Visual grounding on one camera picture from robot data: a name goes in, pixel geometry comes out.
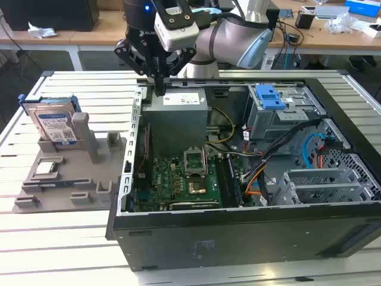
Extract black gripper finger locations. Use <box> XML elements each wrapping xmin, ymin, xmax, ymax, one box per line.
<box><xmin>160</xmin><ymin>47</ymin><xmax>196</xmax><ymax>97</ymax></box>
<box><xmin>113</xmin><ymin>37</ymin><xmax>161</xmax><ymax>97</ymax></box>

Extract hard disk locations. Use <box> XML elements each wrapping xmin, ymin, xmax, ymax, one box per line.
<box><xmin>18</xmin><ymin>94</ymin><xmax>83</xmax><ymax>147</ymax></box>

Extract grey disk bay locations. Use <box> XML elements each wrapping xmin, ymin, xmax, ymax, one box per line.
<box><xmin>272</xmin><ymin>168</ymin><xmax>375</xmax><ymax>206</ymax></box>

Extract wooden desk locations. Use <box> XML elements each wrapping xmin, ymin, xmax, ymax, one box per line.
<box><xmin>0</xmin><ymin>8</ymin><xmax>381</xmax><ymax>72</ymax></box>

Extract grey power supply unit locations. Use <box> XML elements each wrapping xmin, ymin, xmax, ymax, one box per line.
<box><xmin>142</xmin><ymin>88</ymin><xmax>209</xmax><ymax>156</ymax></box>

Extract large black box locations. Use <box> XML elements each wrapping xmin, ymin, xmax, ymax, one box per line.
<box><xmin>0</xmin><ymin>0</ymin><xmax>101</xmax><ymax>32</ymax></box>

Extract crumpled white paper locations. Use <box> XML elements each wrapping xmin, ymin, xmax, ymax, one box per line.
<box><xmin>28</xmin><ymin>21</ymin><xmax>57</xmax><ymax>39</ymax></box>

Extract blue cage latch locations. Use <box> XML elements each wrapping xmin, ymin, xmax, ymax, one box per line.
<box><xmin>255</xmin><ymin>85</ymin><xmax>288</xmax><ymax>111</ymax></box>

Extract metal socket cover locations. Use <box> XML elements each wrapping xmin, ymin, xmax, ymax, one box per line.
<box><xmin>183</xmin><ymin>148</ymin><xmax>208</xmax><ymax>178</ymax></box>

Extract grey drive cage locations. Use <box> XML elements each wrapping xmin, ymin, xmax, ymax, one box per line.
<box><xmin>246</xmin><ymin>84</ymin><xmax>327</xmax><ymax>150</ymax></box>

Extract green motherboard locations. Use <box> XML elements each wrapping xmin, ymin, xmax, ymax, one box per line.
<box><xmin>133</xmin><ymin>147</ymin><xmax>257</xmax><ymax>212</ymax></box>

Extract grey parts rack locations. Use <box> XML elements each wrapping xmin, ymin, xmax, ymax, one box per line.
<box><xmin>11</xmin><ymin>111</ymin><xmax>129</xmax><ymax>214</ymax></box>

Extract CPU socket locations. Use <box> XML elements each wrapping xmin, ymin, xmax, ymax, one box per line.
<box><xmin>187</xmin><ymin>178</ymin><xmax>208</xmax><ymax>194</ymax></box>

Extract black RAM slot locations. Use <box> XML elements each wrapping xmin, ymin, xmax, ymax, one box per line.
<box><xmin>216</xmin><ymin>157</ymin><xmax>230</xmax><ymax>209</ymax></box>

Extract black RAM stick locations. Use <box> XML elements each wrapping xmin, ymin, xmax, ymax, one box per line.
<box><xmin>227</xmin><ymin>154</ymin><xmax>243</xmax><ymax>208</ymax></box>

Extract silver CPU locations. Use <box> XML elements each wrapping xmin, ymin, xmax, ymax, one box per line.
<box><xmin>35</xmin><ymin>162</ymin><xmax>57</xmax><ymax>176</ymax></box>

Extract black graphics card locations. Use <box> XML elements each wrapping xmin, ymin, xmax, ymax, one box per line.
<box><xmin>159</xmin><ymin>200</ymin><xmax>221</xmax><ymax>212</ymax></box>

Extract blue RAM stick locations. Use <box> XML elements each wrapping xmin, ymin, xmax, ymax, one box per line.
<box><xmin>38</xmin><ymin>180</ymin><xmax>75</xmax><ymax>188</ymax></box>

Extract grey flat box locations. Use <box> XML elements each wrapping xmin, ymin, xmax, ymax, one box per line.
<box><xmin>314</xmin><ymin>5</ymin><xmax>351</xmax><ymax>19</ymax></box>

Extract clear plastic bag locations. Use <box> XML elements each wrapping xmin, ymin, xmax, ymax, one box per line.
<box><xmin>324</xmin><ymin>13</ymin><xmax>361</xmax><ymax>33</ymax></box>

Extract black open PC case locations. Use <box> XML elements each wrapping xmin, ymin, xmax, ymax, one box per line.
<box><xmin>105</xmin><ymin>70</ymin><xmax>381</xmax><ymax>272</ymax></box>

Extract blue box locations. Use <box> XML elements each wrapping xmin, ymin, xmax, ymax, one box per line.
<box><xmin>345</xmin><ymin>0</ymin><xmax>381</xmax><ymax>15</ymax></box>

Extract white small box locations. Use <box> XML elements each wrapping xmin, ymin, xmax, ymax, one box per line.
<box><xmin>364</xmin><ymin>25</ymin><xmax>381</xmax><ymax>39</ymax></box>

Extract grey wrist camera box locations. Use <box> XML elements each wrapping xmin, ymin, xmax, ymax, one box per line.
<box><xmin>154</xmin><ymin>0</ymin><xmax>199</xmax><ymax>52</ymax></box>

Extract yellow wire bundle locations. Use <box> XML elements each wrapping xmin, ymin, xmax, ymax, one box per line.
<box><xmin>207</xmin><ymin>106</ymin><xmax>236</xmax><ymax>144</ymax></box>

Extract red black wire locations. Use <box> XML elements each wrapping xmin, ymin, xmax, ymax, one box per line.
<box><xmin>139</xmin><ymin>125</ymin><xmax>151</xmax><ymax>176</ymax></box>

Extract black cable bundle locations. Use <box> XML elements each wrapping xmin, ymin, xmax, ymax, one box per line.
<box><xmin>242</xmin><ymin>119</ymin><xmax>324</xmax><ymax>183</ymax></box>

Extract orange power wires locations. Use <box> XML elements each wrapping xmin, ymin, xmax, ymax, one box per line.
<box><xmin>243</xmin><ymin>166</ymin><xmax>266</xmax><ymax>197</ymax></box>

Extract blue wire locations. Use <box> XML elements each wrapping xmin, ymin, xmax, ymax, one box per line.
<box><xmin>302</xmin><ymin>132</ymin><xmax>327</xmax><ymax>171</ymax></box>

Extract orange wire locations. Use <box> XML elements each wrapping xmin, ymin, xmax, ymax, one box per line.
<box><xmin>315</xmin><ymin>145</ymin><xmax>326</xmax><ymax>171</ymax></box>

